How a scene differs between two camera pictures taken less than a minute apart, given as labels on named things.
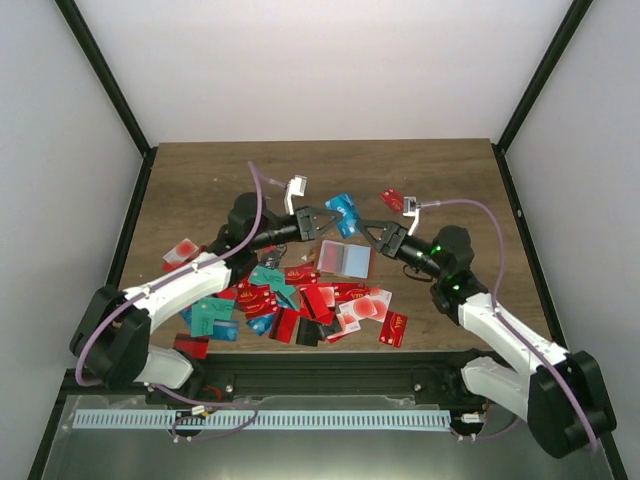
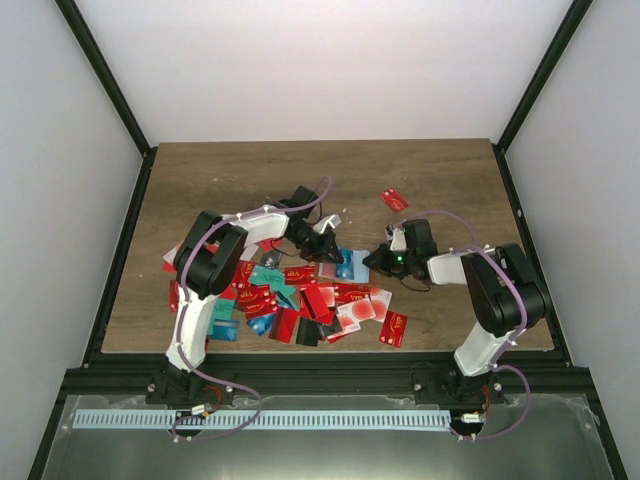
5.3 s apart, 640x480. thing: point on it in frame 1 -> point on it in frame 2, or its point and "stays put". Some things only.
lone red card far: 393,199 stays put
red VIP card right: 393,329 stays put
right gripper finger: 388,226 -> 375,261
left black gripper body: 270,238 -> 310,246
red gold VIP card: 256,299 stays put
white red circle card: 380,299 stays put
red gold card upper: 302,274 stays put
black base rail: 398,373 stays put
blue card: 347,225 -> 345,270
